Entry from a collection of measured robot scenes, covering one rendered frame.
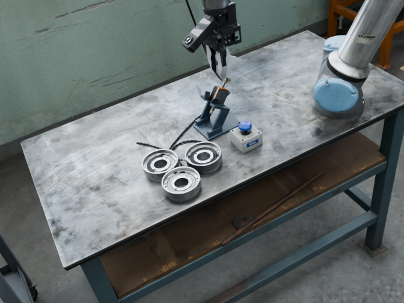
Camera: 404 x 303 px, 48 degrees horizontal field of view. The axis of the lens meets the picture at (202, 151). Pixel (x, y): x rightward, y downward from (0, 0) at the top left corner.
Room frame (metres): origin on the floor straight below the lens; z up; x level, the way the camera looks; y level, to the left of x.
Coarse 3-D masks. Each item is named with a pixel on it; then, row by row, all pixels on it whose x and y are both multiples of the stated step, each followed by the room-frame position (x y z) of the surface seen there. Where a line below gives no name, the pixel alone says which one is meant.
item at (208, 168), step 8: (200, 144) 1.04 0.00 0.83; (208, 144) 1.04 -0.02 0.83; (216, 144) 1.02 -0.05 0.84; (200, 152) 1.01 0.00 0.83; (208, 152) 1.00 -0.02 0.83; (200, 160) 1.01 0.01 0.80; (208, 160) 0.97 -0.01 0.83; (216, 160) 0.95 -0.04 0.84; (200, 168) 0.94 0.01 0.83; (208, 168) 0.94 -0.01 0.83; (216, 168) 0.96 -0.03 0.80
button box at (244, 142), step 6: (252, 126) 1.07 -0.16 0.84; (234, 132) 1.06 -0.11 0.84; (240, 132) 1.05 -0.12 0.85; (246, 132) 1.04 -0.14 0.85; (252, 132) 1.04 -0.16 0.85; (258, 132) 1.03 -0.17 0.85; (234, 138) 1.04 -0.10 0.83; (240, 138) 1.02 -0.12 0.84; (246, 138) 1.02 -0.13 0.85; (252, 138) 1.02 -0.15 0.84; (258, 138) 1.02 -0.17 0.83; (234, 144) 1.05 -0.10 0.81; (240, 144) 1.01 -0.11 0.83; (246, 144) 1.01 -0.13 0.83; (252, 144) 1.02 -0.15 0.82; (258, 144) 1.02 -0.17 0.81; (240, 150) 1.02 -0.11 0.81; (246, 150) 1.01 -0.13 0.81
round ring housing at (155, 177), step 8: (152, 152) 1.03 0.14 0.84; (160, 152) 1.04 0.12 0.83; (168, 152) 1.03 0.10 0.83; (144, 160) 1.01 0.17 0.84; (160, 160) 1.01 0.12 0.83; (168, 160) 1.00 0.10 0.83; (176, 160) 0.99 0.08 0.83; (144, 168) 0.97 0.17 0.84; (152, 168) 0.98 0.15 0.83; (160, 168) 0.97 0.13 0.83; (152, 176) 0.94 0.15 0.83; (160, 176) 0.94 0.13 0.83
